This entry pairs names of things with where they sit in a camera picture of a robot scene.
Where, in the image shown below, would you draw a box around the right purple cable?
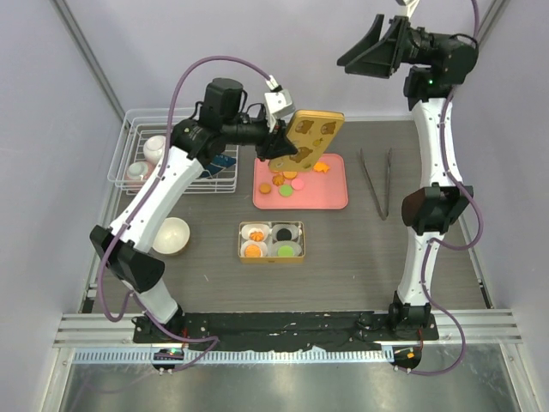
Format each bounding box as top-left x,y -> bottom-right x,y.
411,0 -> 486,376

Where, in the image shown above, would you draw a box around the purple cable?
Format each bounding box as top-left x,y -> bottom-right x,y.
411,0 -> 486,376
96,56 -> 280,344

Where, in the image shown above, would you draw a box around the black round cookie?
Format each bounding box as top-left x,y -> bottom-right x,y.
276,228 -> 293,241

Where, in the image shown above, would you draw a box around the blue patterned plate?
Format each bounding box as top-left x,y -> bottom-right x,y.
200,154 -> 237,179

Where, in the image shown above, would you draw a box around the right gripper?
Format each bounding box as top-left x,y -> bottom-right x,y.
335,15 -> 451,80

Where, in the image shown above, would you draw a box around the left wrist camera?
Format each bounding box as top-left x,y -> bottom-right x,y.
264,76 -> 295,130

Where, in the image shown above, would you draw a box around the pink cup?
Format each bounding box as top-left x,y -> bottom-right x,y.
124,161 -> 154,193

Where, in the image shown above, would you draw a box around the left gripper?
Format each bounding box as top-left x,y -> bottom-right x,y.
223,113 -> 298,162

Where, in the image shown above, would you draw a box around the orange round cookie left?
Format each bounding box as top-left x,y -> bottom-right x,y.
258,183 -> 272,194

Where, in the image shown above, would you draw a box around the metal tongs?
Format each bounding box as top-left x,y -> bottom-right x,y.
359,147 -> 394,221

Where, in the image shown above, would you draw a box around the large orange round cookie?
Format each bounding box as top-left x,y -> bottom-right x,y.
244,244 -> 263,258

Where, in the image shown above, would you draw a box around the orange swirl cookie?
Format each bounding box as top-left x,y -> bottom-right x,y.
272,174 -> 286,187
249,231 -> 265,242

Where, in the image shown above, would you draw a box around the white bowl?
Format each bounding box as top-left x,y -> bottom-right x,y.
152,217 -> 190,256

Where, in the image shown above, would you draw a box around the orange scalloped cookie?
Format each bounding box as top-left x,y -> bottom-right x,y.
313,161 -> 330,173

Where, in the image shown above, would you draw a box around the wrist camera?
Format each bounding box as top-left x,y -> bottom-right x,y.
395,0 -> 420,19
264,76 -> 295,130

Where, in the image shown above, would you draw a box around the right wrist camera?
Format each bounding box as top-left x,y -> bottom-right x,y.
395,0 -> 420,19

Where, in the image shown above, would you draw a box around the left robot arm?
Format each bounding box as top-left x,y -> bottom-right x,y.
90,77 -> 297,342

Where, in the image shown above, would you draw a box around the gold cookie tin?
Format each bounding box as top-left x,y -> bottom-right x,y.
238,221 -> 306,264

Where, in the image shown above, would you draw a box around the pink tray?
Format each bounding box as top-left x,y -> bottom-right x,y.
252,154 -> 348,210

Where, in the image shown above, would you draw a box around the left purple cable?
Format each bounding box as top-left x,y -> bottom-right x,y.
96,56 -> 280,344

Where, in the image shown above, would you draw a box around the green round cookie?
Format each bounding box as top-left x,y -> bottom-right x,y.
277,245 -> 295,258
279,185 -> 293,197

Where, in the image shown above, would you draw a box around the silver tin lid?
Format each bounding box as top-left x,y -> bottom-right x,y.
268,110 -> 345,172

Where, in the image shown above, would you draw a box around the pink round cookie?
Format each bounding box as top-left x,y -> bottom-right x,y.
291,178 -> 305,191

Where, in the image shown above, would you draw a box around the white wire dish rack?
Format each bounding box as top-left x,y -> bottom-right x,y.
107,108 -> 238,196

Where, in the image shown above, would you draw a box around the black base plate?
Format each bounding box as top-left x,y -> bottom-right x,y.
133,311 -> 441,349

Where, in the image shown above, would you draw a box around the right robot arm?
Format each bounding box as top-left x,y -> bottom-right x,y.
337,14 -> 479,339

